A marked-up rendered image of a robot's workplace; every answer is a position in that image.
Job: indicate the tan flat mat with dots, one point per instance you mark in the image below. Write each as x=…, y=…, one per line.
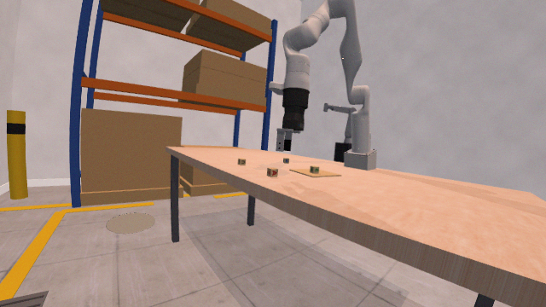
x=321, y=173

